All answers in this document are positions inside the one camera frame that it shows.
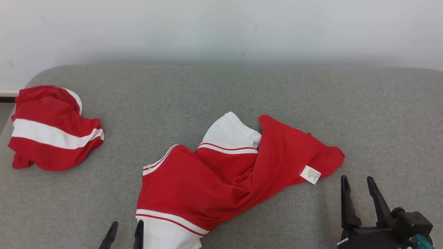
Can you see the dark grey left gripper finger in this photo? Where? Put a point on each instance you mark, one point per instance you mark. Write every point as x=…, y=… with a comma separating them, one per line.
x=139, y=237
x=109, y=237

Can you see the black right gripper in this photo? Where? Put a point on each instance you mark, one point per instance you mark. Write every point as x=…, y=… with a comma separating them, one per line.
x=370, y=238

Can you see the red white basketball jersey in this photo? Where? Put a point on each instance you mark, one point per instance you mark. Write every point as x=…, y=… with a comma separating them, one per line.
x=193, y=186

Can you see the red shorts with white stripe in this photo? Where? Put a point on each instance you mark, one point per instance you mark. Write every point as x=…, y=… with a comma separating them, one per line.
x=48, y=152

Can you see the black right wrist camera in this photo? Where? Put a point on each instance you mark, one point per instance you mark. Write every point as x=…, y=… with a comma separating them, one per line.
x=412, y=221

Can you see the white wall baseboard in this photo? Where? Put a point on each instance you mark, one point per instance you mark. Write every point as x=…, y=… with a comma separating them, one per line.
x=8, y=92

